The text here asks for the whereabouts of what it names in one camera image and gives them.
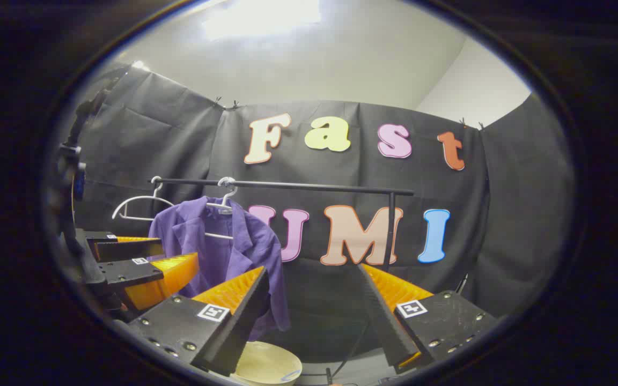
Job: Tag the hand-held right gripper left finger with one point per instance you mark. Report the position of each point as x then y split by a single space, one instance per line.
239 332

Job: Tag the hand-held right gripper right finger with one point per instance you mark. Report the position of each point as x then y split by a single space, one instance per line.
389 332

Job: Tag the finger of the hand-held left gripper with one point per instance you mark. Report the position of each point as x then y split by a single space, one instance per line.
126 272
132 250

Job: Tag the empty white hanger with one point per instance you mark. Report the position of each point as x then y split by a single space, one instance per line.
156 188

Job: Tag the white hanger with garment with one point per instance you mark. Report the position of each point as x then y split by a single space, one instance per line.
227 199

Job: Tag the black clothes rack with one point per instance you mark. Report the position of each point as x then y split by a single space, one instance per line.
314 185

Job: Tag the purple ribbed garment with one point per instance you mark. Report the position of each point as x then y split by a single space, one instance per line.
218 257

